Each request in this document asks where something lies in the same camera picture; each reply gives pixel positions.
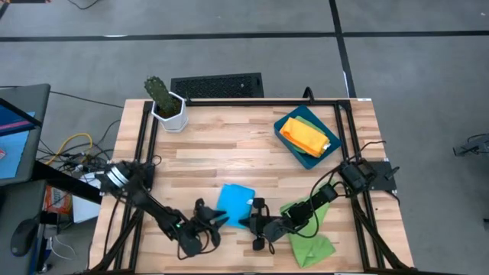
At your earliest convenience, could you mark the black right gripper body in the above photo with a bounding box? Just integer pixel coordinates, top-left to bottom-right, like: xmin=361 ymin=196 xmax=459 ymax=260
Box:
xmin=249 ymin=197 xmax=286 ymax=252

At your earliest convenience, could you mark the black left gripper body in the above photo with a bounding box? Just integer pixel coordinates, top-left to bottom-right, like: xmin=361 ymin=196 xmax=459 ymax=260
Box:
xmin=188 ymin=197 xmax=222 ymax=248

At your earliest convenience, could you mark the light blue microfiber towel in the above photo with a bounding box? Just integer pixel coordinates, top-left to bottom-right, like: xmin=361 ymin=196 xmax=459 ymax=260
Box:
xmin=215 ymin=183 xmax=256 ymax=229

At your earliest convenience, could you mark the green microfiber towel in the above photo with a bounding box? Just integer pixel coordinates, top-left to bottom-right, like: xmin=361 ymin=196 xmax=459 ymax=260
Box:
xmin=280 ymin=183 xmax=337 ymax=269
xmin=293 ymin=115 xmax=328 ymax=154

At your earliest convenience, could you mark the orange microfiber towel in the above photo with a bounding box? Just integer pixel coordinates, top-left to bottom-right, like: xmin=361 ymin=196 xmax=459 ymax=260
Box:
xmin=279 ymin=117 xmax=332 ymax=158

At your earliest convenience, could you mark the teal plastic bin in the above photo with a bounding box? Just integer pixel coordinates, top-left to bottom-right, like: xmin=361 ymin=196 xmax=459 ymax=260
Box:
xmin=274 ymin=105 xmax=343 ymax=170

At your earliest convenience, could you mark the white hexagonal plant pot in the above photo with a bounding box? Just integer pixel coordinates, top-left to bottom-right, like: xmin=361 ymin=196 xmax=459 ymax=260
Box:
xmin=151 ymin=90 xmax=189 ymax=134

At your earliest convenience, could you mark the white paper sheet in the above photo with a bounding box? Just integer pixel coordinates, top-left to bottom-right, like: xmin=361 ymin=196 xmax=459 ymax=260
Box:
xmin=71 ymin=171 xmax=102 ymax=224

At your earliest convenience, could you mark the black floor vent grille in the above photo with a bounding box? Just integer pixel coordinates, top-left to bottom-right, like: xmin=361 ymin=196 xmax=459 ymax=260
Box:
xmin=170 ymin=72 xmax=265 ymax=99

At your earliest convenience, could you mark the green cactus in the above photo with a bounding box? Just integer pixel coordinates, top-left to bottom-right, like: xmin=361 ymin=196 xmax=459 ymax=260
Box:
xmin=144 ymin=76 xmax=183 ymax=118

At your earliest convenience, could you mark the black metal beam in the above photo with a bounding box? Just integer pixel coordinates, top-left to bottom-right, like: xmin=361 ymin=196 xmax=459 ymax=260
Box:
xmin=32 ymin=160 xmax=103 ymax=205

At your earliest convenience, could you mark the orange cardboard box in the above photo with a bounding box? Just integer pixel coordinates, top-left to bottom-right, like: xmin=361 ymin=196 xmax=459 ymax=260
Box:
xmin=44 ymin=186 xmax=73 ymax=215

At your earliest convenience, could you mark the black computer mouse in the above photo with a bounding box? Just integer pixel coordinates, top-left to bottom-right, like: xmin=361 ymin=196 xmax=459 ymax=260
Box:
xmin=10 ymin=218 xmax=39 ymax=257

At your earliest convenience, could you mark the monitor with blue screen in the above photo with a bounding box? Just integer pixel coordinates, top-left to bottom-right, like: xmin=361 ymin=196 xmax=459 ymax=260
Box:
xmin=0 ymin=97 xmax=43 ymax=187

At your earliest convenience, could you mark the grey desk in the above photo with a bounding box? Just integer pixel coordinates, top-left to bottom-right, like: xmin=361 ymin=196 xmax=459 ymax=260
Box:
xmin=0 ymin=82 xmax=52 ymax=275

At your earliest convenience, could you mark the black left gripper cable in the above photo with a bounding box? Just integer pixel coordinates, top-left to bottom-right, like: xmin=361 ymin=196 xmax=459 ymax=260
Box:
xmin=175 ymin=225 xmax=222 ymax=260

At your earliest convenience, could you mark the black aluminium table frame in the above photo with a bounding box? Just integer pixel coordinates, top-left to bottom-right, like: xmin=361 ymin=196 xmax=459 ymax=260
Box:
xmin=89 ymin=98 xmax=417 ymax=275

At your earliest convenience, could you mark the yellow cable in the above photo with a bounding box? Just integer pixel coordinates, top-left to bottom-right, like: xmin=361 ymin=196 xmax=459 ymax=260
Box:
xmin=44 ymin=132 xmax=94 ymax=166

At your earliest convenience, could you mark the white cable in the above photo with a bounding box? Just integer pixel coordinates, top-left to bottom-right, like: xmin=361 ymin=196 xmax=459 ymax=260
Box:
xmin=48 ymin=235 xmax=78 ymax=261

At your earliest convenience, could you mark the thin black floor cable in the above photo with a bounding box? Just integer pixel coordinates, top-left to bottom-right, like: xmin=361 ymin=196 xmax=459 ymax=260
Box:
xmin=49 ymin=90 xmax=125 ymax=109

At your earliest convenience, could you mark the curved black cable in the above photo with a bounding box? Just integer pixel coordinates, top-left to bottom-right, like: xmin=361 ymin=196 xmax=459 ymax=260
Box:
xmin=66 ymin=0 xmax=101 ymax=11

